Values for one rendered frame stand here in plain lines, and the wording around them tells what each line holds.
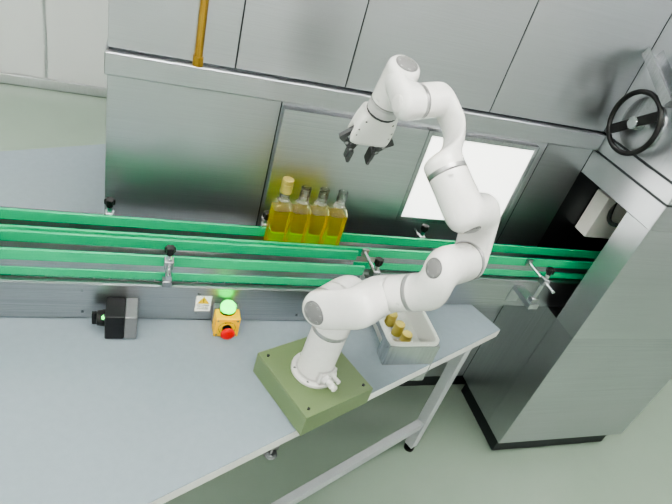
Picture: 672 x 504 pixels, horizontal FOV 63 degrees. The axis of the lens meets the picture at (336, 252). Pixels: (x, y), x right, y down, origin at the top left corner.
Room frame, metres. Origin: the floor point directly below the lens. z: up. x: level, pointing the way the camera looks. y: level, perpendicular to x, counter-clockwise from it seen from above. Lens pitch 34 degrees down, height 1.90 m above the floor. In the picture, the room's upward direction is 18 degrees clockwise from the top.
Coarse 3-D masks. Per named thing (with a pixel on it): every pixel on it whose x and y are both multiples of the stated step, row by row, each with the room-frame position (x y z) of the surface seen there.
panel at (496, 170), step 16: (432, 144) 1.69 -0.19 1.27; (464, 144) 1.74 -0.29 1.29; (480, 144) 1.76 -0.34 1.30; (480, 160) 1.77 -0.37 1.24; (496, 160) 1.80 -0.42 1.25; (512, 160) 1.82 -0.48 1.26; (528, 160) 1.85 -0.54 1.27; (480, 176) 1.78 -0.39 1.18; (496, 176) 1.81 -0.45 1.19; (512, 176) 1.84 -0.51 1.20; (416, 192) 1.69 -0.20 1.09; (432, 192) 1.72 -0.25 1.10; (496, 192) 1.82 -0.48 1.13; (512, 192) 1.85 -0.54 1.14; (416, 208) 1.70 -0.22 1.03; (432, 208) 1.73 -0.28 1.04
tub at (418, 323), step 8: (400, 312) 1.45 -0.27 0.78; (408, 312) 1.45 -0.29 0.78; (416, 312) 1.42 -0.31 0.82; (424, 312) 1.40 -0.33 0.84; (408, 320) 1.43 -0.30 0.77; (416, 320) 1.40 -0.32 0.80; (424, 320) 1.37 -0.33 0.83; (384, 328) 1.27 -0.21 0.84; (408, 328) 1.39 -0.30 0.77; (416, 328) 1.38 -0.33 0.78; (424, 328) 1.36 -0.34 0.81; (432, 328) 1.34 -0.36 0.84; (392, 336) 1.32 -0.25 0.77; (416, 336) 1.36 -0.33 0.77; (424, 336) 1.34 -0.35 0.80; (432, 336) 1.31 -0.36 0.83; (392, 344) 1.22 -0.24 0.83; (400, 344) 1.22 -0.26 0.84; (408, 344) 1.23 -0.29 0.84; (416, 344) 1.24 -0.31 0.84; (424, 344) 1.25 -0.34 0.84; (432, 344) 1.26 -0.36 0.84
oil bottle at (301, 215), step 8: (296, 200) 1.40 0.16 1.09; (296, 208) 1.37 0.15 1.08; (304, 208) 1.38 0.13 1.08; (296, 216) 1.37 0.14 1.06; (304, 216) 1.38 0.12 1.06; (296, 224) 1.37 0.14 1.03; (304, 224) 1.38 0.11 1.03; (288, 232) 1.37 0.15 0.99; (296, 232) 1.38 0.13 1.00; (304, 232) 1.39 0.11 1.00; (288, 240) 1.37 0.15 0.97; (296, 240) 1.38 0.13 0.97
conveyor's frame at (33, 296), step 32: (0, 288) 0.94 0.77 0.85; (32, 288) 0.97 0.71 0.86; (64, 288) 1.00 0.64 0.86; (96, 288) 1.04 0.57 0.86; (128, 288) 1.07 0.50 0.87; (160, 288) 1.10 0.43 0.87; (192, 288) 1.14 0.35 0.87; (224, 288) 1.18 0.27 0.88; (256, 288) 1.22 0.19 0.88; (288, 288) 1.26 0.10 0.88; (480, 288) 1.65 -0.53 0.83; (512, 288) 1.70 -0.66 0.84; (544, 288) 1.76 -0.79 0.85
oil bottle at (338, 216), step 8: (336, 208) 1.43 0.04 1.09; (344, 208) 1.44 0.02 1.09; (336, 216) 1.42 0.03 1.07; (344, 216) 1.43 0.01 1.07; (328, 224) 1.42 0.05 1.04; (336, 224) 1.42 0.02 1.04; (344, 224) 1.43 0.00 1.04; (328, 232) 1.42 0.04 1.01; (336, 232) 1.43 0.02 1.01; (328, 240) 1.42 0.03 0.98; (336, 240) 1.43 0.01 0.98
